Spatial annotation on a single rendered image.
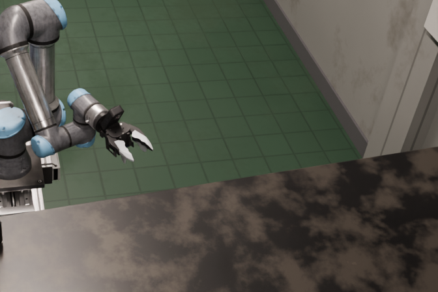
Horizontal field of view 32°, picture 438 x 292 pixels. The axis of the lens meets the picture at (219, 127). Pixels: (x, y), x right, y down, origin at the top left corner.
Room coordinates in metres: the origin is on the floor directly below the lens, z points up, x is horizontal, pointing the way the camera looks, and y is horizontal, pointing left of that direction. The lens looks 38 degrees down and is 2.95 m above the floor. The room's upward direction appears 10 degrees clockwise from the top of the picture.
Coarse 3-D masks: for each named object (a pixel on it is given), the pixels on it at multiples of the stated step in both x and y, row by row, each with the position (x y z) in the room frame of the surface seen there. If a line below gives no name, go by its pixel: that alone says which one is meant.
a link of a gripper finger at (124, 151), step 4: (120, 140) 1.75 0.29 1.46; (116, 144) 1.73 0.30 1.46; (120, 144) 1.74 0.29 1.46; (124, 144) 1.74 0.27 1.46; (120, 148) 1.72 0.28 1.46; (124, 148) 1.72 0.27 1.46; (120, 152) 1.71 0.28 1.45; (124, 152) 1.71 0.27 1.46; (128, 152) 1.71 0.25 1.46; (124, 156) 1.70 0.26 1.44; (128, 156) 1.69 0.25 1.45; (132, 156) 1.70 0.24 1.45; (124, 160) 1.71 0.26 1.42; (132, 160) 1.69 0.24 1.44
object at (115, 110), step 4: (112, 108) 1.79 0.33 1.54; (116, 108) 1.79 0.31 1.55; (120, 108) 1.79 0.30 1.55; (108, 112) 1.78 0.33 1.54; (112, 112) 1.77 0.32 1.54; (116, 112) 1.78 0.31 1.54; (120, 112) 1.78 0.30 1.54; (108, 116) 1.78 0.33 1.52; (112, 116) 1.77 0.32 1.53; (116, 116) 1.77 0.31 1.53; (120, 116) 1.79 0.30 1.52; (104, 120) 1.80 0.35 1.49; (108, 120) 1.78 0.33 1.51; (112, 120) 1.78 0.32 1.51; (116, 120) 1.80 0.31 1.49; (100, 124) 1.81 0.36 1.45; (104, 124) 1.80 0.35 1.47; (108, 124) 1.79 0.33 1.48; (104, 128) 1.80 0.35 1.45
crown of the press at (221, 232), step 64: (192, 192) 1.00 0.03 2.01; (256, 192) 1.03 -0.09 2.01; (320, 192) 1.06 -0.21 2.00; (384, 192) 1.09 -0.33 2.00; (0, 256) 0.78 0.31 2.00; (64, 256) 0.80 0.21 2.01; (128, 256) 0.83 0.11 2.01; (192, 256) 0.85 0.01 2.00; (256, 256) 0.87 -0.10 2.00; (320, 256) 0.90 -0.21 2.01; (384, 256) 0.93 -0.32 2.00
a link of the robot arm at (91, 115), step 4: (96, 104) 1.89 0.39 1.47; (100, 104) 1.90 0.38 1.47; (92, 108) 1.87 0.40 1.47; (96, 108) 1.87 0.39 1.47; (100, 108) 1.87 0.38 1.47; (104, 108) 1.88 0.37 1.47; (88, 112) 1.86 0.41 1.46; (92, 112) 1.86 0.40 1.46; (96, 112) 1.85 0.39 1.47; (100, 112) 1.85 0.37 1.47; (88, 116) 1.85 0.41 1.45; (92, 116) 1.84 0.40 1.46; (96, 116) 1.84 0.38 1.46; (88, 120) 1.85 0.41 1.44; (92, 120) 1.84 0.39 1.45; (92, 124) 1.83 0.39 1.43
